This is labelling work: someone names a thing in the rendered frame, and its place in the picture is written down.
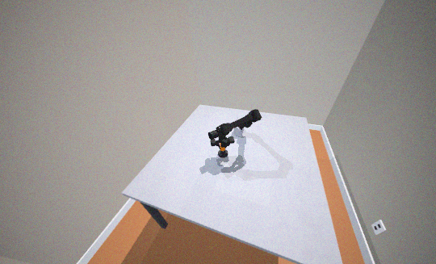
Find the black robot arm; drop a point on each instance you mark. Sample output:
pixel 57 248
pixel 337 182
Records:
pixel 224 129

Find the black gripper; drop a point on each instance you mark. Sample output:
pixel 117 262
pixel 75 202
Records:
pixel 216 142

